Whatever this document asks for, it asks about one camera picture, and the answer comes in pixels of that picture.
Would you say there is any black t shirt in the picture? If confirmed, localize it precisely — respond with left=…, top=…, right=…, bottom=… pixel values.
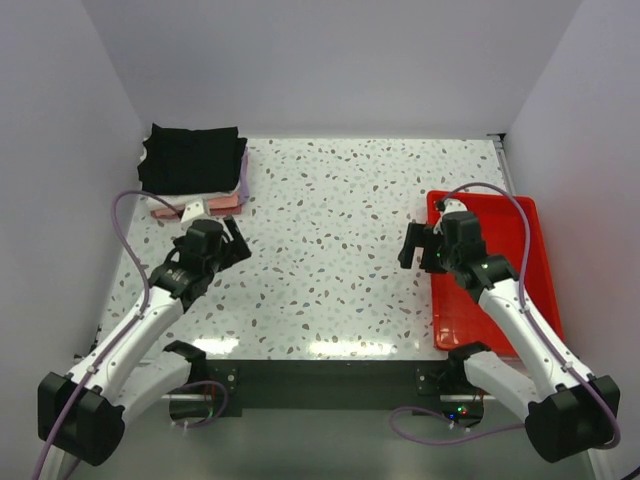
left=137, top=124, right=247, bottom=196

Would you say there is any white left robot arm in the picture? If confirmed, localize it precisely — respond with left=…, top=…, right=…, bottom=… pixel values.
left=37, top=216, right=251, bottom=466

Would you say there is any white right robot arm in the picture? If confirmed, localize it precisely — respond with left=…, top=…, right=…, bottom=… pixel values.
left=398, top=209, right=621, bottom=463

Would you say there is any purple folded t shirt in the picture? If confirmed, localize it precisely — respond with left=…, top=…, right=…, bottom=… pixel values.
left=239, top=148, right=250, bottom=204

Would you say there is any white folded t shirt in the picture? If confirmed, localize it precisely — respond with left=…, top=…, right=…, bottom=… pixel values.
left=143, top=181, right=241, bottom=211

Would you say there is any red plastic bin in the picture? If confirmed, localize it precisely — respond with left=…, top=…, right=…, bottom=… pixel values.
left=431, top=192, right=564, bottom=357

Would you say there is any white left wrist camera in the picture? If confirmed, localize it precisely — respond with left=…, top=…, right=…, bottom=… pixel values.
left=181, top=199, right=210, bottom=224

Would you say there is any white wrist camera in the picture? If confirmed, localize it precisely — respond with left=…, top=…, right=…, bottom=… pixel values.
left=181, top=199, right=210, bottom=224
left=435, top=198, right=467, bottom=220

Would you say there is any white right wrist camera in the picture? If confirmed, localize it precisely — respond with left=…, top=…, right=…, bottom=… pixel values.
left=435, top=198, right=467, bottom=220

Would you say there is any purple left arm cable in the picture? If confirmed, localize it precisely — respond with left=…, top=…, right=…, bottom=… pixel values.
left=32, top=191, right=231, bottom=480

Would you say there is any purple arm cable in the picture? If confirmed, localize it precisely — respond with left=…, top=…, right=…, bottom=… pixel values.
left=389, top=182, right=624, bottom=451
left=32, top=191, right=231, bottom=480

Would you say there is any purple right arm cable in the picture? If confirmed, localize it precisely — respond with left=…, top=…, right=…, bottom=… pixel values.
left=389, top=182, right=624, bottom=451

